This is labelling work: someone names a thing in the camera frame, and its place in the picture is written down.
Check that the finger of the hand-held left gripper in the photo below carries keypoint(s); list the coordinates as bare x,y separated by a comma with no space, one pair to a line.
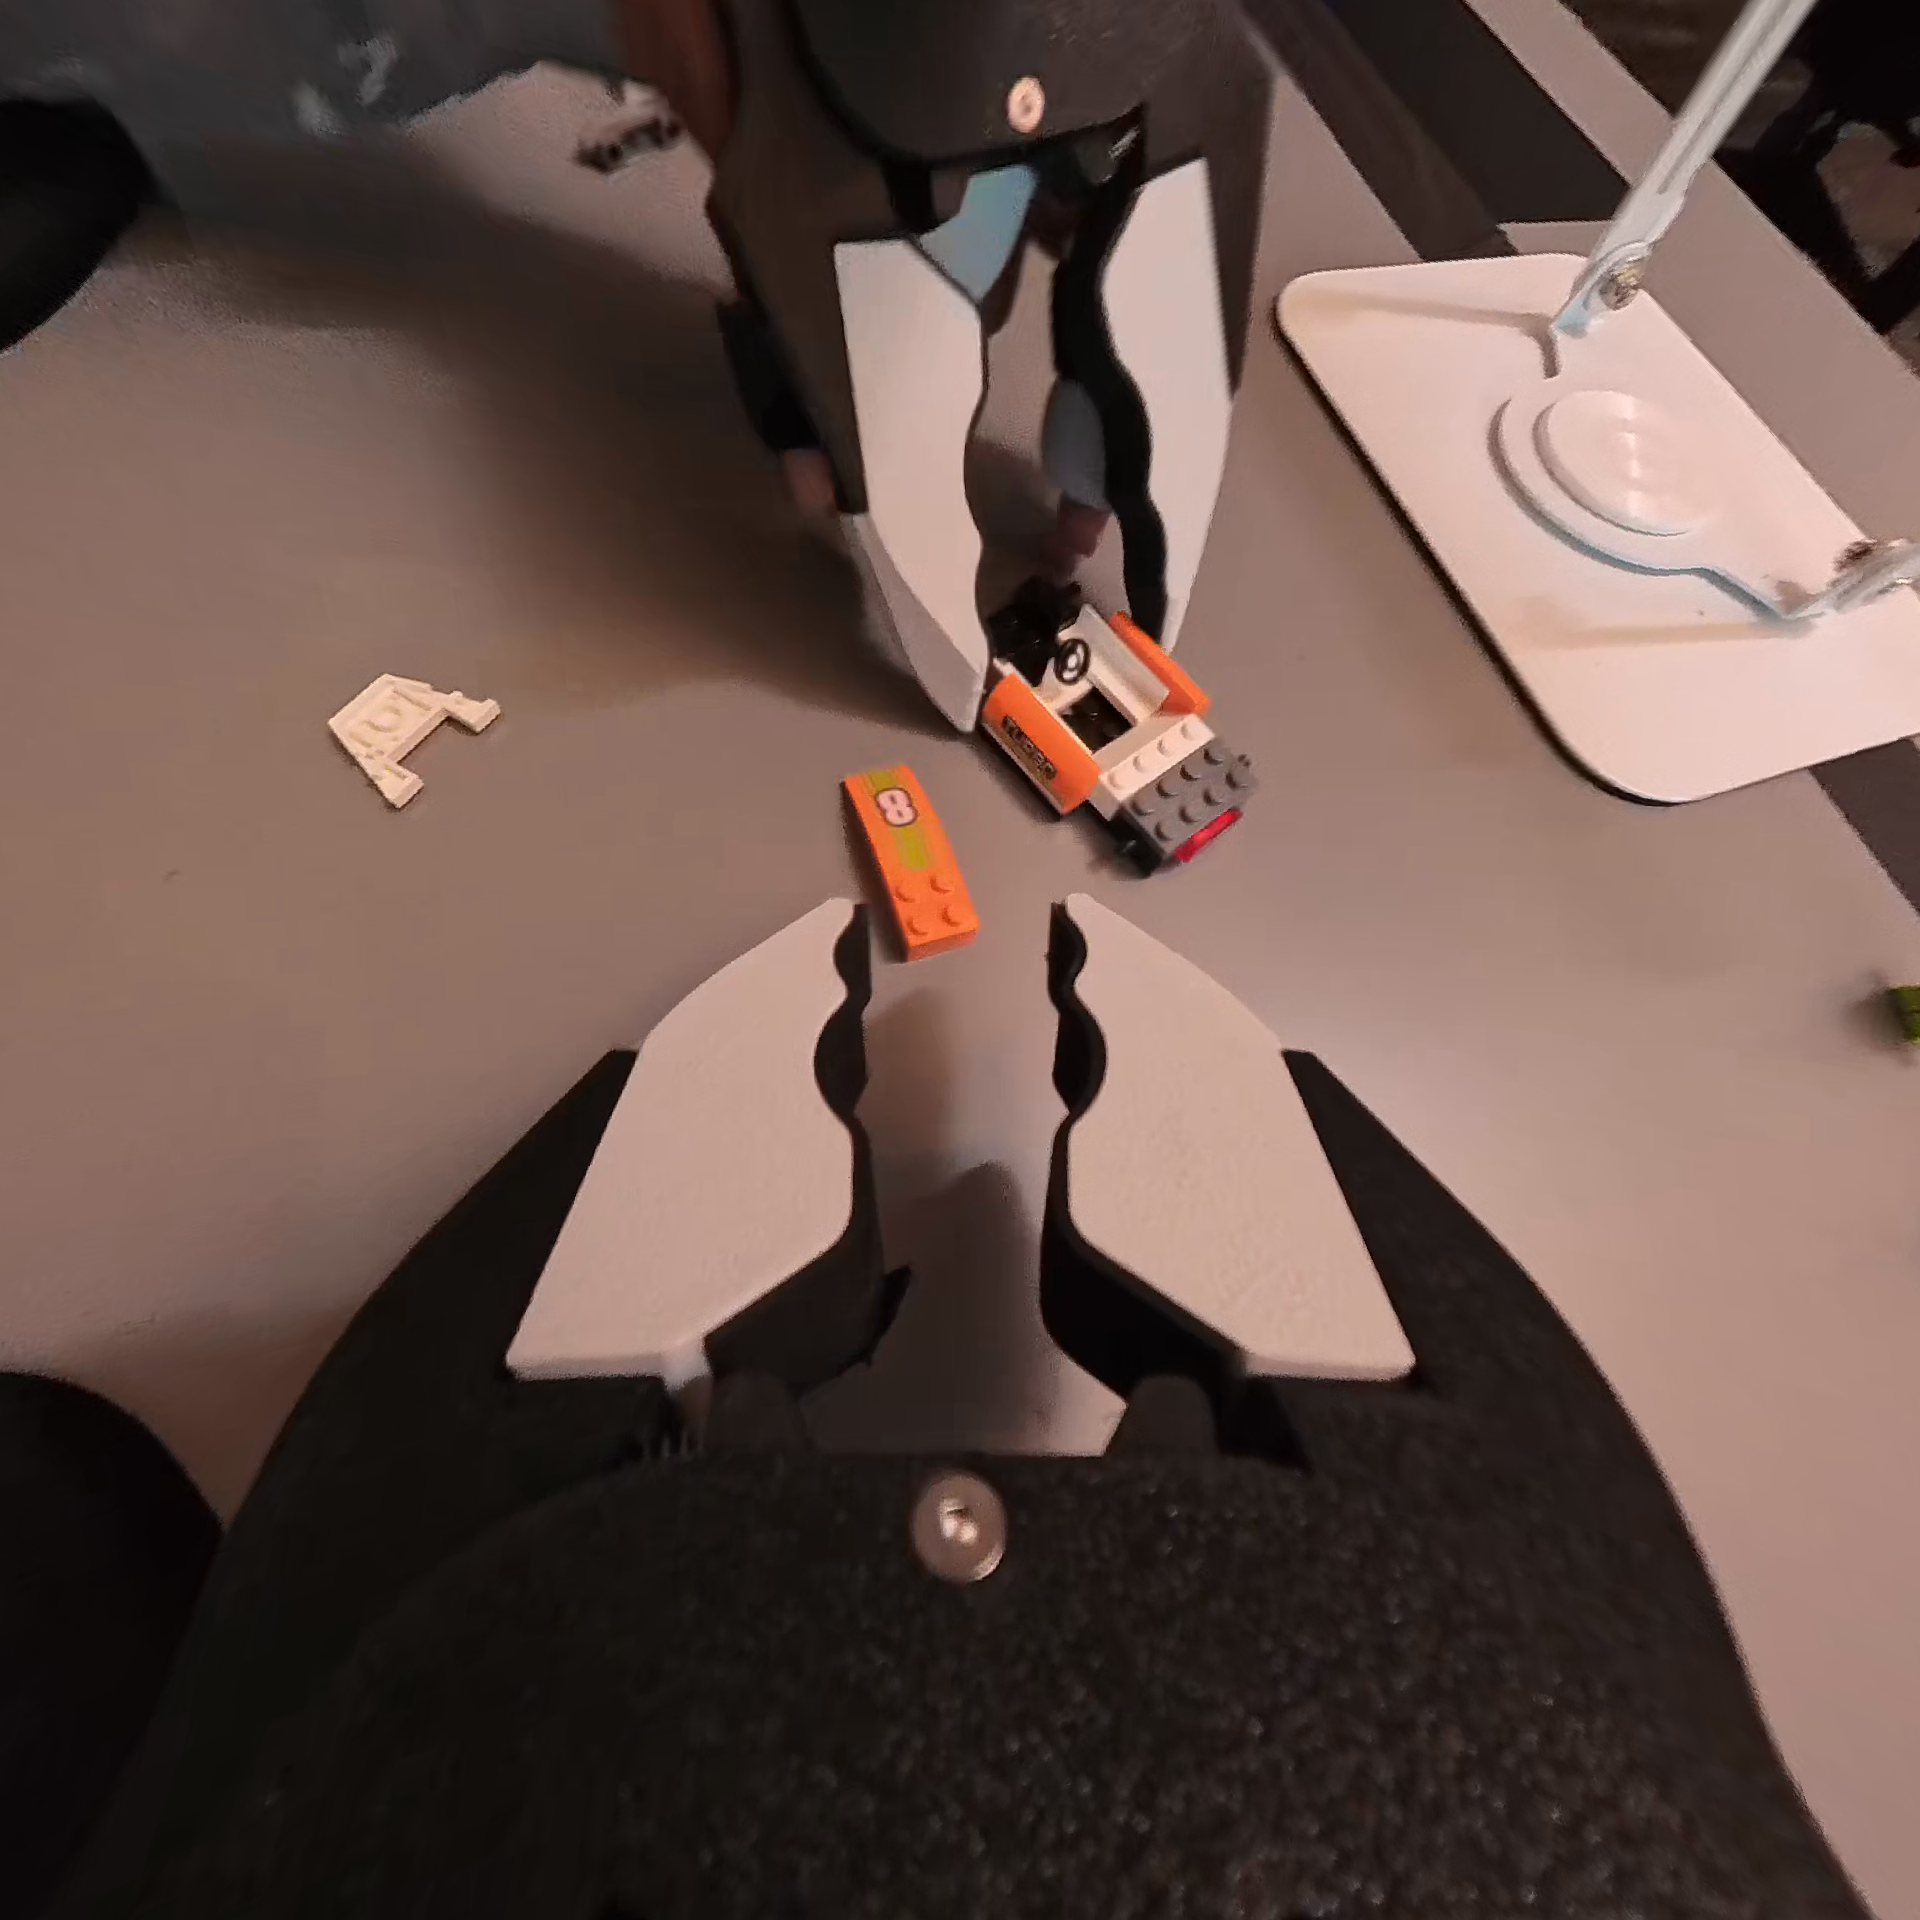
1176,360
910,451

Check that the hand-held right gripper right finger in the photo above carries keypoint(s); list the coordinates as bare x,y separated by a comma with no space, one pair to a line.
1245,1199

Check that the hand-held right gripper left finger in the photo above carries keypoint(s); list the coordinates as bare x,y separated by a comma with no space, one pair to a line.
675,1199

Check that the orange white lego car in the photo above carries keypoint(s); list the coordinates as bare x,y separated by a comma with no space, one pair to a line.
1124,735

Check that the orange printed lego piece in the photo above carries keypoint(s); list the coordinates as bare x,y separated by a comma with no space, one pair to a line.
910,863

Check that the white book stand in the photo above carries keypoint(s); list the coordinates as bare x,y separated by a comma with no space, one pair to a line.
1561,599

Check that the white wing lego piece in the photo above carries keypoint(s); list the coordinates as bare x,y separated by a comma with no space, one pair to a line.
407,735

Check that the person's left forearm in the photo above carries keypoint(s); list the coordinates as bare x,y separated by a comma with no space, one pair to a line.
451,47

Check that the person's left hand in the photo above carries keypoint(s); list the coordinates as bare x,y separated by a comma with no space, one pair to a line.
685,54

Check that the green minifigure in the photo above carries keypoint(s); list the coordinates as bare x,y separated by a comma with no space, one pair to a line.
1899,1013

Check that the black textured pad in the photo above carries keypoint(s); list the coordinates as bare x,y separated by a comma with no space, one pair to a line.
91,1650

